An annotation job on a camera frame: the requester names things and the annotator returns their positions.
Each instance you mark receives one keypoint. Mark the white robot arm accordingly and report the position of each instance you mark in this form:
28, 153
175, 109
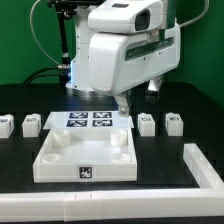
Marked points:
80, 83

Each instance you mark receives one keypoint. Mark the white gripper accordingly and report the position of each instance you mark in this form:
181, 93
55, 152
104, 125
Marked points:
119, 62

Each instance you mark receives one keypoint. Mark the white square tabletop tray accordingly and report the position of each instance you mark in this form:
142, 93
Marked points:
86, 155

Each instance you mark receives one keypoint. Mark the white marker sheet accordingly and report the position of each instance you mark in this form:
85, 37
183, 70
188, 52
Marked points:
87, 119

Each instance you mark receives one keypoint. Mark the white L-shaped obstacle fence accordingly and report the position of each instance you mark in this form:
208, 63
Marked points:
207, 199

